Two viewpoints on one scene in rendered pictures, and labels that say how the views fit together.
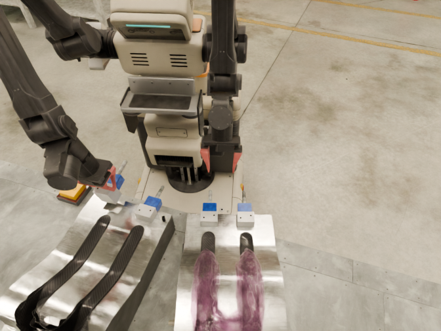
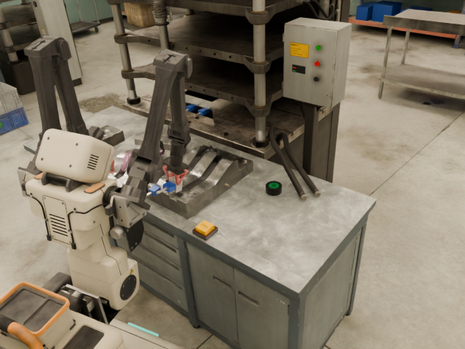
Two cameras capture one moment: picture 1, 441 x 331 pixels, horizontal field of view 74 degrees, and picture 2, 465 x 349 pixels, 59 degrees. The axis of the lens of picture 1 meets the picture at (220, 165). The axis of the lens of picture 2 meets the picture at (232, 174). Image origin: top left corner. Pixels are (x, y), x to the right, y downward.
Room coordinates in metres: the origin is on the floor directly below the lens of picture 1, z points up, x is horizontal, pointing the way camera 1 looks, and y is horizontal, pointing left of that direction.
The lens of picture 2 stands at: (1.82, 1.16, 1.99)
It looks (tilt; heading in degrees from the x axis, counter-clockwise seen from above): 33 degrees down; 203
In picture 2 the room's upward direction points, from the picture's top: 3 degrees counter-clockwise
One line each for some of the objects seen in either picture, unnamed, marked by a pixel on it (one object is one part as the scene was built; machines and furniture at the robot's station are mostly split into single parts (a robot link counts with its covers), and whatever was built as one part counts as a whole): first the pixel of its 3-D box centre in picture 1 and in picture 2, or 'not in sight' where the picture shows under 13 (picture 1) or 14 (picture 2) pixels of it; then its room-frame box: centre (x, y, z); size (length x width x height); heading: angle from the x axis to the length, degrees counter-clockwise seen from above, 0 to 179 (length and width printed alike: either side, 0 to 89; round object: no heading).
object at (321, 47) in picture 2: not in sight; (308, 150); (-0.34, 0.76, 0.74); 0.31 x 0.22 x 1.47; 72
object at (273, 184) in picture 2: not in sight; (273, 188); (0.21, 0.70, 0.82); 0.08 x 0.08 x 0.04
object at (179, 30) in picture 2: not in sight; (223, 46); (-0.76, 0.06, 1.20); 1.29 x 0.83 x 0.19; 72
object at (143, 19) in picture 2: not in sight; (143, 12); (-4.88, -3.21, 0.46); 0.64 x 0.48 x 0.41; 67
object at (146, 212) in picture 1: (153, 202); (153, 191); (0.50, 0.20, 0.89); 0.13 x 0.05 x 0.05; 162
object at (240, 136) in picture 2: not in sight; (224, 106); (-0.76, 0.05, 0.76); 1.30 x 0.84 x 0.07; 72
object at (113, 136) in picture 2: not in sight; (103, 138); (0.03, -0.43, 0.84); 0.20 x 0.15 x 0.07; 162
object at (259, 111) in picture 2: not in sight; (225, 80); (-0.76, 0.06, 0.96); 1.29 x 0.83 x 0.18; 72
